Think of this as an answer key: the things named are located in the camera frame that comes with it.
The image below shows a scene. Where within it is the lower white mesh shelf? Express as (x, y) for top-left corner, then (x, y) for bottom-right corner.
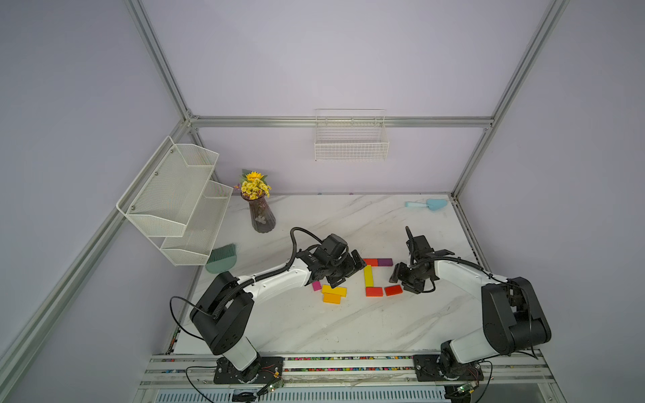
(161, 181), (233, 266)

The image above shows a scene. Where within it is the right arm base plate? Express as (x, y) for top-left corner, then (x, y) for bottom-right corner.
(413, 354), (484, 382)

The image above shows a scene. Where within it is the white mesh shelf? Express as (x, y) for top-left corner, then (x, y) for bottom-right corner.
(161, 181), (233, 266)
(116, 137), (218, 238)

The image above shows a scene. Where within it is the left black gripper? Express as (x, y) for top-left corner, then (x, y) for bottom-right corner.
(326, 249), (366, 290)

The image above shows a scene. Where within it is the upper white mesh shelf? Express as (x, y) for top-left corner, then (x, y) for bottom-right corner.
(116, 137), (218, 238)

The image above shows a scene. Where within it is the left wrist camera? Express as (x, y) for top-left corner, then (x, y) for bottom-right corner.
(321, 233), (348, 260)

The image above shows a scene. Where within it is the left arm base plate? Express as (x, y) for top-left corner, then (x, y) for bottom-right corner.
(213, 356), (285, 385)

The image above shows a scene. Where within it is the teal scoop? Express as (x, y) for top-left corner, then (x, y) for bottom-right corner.
(405, 199), (448, 212)

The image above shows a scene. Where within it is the yellow large block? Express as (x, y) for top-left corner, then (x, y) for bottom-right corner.
(322, 285), (347, 298)

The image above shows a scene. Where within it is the white wire wall basket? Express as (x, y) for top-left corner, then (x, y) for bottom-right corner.
(314, 108), (390, 162)

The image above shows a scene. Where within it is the aluminium front rail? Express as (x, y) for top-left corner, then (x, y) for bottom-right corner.
(139, 352), (555, 389)

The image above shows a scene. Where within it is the orange block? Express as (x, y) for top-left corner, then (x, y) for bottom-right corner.
(322, 294), (342, 305)

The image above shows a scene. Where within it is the dark glass vase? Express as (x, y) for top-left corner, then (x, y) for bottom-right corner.
(248, 196), (276, 233)

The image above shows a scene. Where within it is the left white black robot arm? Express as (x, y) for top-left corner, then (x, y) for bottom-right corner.
(169, 227), (366, 382)

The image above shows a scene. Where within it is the yellow flower bouquet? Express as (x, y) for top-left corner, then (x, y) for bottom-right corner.
(238, 170), (272, 201)

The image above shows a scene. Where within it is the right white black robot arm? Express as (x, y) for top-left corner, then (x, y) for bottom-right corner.
(391, 256), (552, 371)

